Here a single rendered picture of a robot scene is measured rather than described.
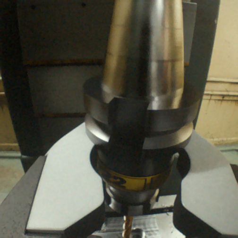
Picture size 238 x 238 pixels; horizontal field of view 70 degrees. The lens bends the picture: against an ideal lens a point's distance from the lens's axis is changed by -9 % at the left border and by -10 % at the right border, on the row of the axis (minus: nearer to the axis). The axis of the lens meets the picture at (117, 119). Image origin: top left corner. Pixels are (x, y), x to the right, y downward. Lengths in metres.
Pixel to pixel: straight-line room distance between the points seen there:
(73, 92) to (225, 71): 0.87
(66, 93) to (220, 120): 1.01
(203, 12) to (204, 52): 0.12
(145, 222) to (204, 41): 0.54
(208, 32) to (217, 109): 0.69
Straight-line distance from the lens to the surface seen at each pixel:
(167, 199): 0.58
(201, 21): 0.64
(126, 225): 0.18
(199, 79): 0.67
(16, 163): 1.25
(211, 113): 1.24
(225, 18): 1.12
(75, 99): 0.57
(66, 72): 0.55
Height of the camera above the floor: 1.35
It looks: 29 degrees down
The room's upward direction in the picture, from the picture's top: 2 degrees clockwise
